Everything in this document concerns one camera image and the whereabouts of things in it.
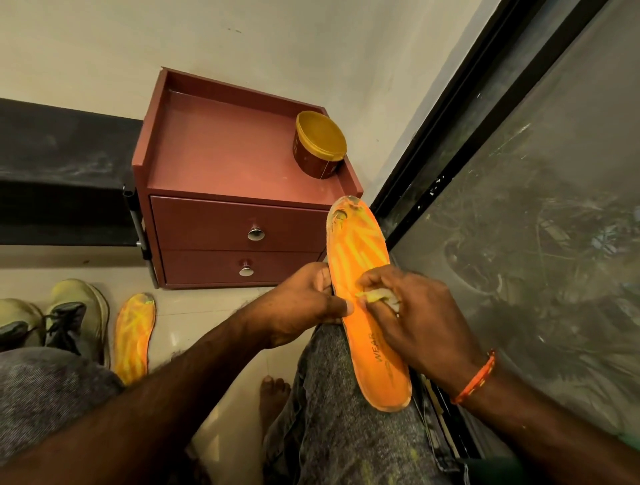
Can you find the person's right hand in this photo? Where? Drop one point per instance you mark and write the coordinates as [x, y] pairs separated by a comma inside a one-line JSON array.
[[430, 330]]

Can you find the person's left hand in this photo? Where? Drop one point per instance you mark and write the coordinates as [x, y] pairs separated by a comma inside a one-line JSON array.
[[292, 310]]

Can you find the person's left thumb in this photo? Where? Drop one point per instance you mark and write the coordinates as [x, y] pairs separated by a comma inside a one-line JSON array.
[[334, 308]]

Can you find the person's right thumb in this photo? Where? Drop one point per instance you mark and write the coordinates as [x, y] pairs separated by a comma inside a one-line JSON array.
[[381, 320]]

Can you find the small pale cloth wad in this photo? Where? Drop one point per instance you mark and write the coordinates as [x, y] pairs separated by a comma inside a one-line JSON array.
[[384, 297]]

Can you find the orange shoe insole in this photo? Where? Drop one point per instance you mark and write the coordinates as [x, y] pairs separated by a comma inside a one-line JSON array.
[[356, 240], [132, 335]]

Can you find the person's left forearm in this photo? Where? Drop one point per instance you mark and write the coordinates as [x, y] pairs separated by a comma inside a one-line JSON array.
[[150, 399]]

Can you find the person's right forearm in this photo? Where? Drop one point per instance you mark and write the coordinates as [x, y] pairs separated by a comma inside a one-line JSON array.
[[545, 434]]

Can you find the round metal drawer knob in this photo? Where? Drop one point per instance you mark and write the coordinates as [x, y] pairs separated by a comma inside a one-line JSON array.
[[256, 233], [246, 270]]

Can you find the person's bare foot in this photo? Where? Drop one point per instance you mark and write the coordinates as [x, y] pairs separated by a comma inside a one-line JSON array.
[[274, 399]]

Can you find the orange thread wristband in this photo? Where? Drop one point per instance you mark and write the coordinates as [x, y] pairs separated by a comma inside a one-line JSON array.
[[477, 377]]

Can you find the person's right leg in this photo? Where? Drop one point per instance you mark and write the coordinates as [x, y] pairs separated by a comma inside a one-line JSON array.
[[340, 429]]

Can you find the person's leg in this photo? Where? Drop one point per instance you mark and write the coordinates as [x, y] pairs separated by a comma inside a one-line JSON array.
[[340, 429], [45, 394]]

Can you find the short red-brown drawer front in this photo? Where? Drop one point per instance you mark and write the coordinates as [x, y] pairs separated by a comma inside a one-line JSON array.
[[205, 267]]

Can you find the tall red-brown drawer front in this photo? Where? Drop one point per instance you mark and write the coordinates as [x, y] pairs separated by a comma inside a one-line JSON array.
[[210, 225]]

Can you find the brown jar with yellow lid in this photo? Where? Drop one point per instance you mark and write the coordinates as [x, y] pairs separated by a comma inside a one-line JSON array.
[[317, 147]]

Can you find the red-brown bedside cabinet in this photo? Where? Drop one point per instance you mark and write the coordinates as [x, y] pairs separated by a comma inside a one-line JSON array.
[[225, 160]]

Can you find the metal bench leg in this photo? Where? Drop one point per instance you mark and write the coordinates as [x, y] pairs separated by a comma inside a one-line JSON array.
[[140, 235]]

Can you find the pale green sneaker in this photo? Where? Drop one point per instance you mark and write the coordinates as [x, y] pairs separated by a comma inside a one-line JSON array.
[[75, 315], [17, 320]]

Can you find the person's left leg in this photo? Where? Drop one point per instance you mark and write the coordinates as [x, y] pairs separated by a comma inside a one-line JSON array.
[[45, 394]]

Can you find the black bench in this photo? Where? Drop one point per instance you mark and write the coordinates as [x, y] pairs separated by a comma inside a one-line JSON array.
[[60, 170]]

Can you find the black window frame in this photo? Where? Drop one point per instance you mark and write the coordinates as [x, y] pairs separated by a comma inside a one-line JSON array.
[[450, 150]]

